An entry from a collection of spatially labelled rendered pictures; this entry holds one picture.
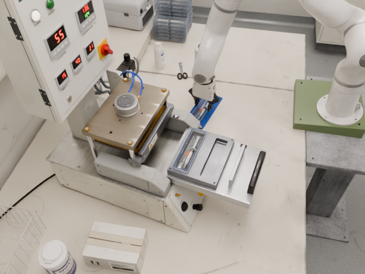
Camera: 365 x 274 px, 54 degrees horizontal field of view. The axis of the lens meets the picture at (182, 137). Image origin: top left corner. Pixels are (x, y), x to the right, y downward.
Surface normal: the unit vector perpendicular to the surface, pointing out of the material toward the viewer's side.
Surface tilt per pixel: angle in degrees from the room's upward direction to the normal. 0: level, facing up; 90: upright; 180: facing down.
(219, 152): 0
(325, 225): 0
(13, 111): 90
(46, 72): 90
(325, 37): 90
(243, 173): 0
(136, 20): 90
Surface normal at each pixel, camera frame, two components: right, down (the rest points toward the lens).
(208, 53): -0.05, 0.22
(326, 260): -0.02, -0.65
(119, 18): -0.32, 0.73
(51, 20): 0.93, 0.27
